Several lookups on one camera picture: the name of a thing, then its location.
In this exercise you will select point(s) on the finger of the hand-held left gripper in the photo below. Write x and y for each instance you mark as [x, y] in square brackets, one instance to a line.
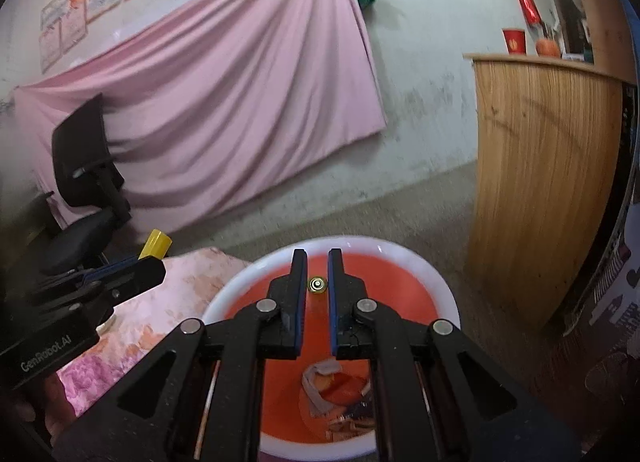
[135, 274]
[107, 266]

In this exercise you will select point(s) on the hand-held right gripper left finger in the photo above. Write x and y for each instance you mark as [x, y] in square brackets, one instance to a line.
[292, 302]

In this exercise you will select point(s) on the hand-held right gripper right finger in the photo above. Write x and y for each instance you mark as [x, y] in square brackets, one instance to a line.
[340, 302]

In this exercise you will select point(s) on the green battery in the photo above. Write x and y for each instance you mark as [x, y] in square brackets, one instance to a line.
[316, 285]

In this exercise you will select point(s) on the yellow plastic cap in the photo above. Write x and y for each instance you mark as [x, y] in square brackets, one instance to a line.
[156, 244]

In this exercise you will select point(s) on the red bin with white rim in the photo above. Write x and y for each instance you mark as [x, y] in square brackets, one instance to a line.
[400, 302]

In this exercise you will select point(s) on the pink floral tablecloth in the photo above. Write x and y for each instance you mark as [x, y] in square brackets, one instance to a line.
[150, 312]

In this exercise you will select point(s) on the crumpled white grey wrapper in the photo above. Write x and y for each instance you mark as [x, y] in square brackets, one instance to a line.
[312, 389]

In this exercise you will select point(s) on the black office chair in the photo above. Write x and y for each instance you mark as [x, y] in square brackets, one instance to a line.
[80, 151]

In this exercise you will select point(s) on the small crumpled wrappers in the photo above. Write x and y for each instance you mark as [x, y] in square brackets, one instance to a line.
[350, 424]

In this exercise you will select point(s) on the pink hanging cloth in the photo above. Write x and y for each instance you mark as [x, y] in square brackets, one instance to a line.
[250, 91]

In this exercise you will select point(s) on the curved wooden counter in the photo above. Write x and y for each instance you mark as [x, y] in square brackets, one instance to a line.
[540, 166]

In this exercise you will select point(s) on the dark printed cloth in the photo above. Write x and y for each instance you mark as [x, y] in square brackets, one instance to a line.
[615, 322]

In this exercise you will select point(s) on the red cup with gold print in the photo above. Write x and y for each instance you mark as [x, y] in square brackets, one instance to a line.
[514, 40]

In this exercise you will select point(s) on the orange round ornament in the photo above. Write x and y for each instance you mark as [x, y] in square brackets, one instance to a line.
[547, 47]

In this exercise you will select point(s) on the red hanging ornament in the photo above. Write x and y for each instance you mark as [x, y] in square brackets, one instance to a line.
[528, 5]

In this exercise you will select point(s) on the framed picture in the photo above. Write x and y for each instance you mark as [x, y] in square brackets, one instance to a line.
[565, 11]

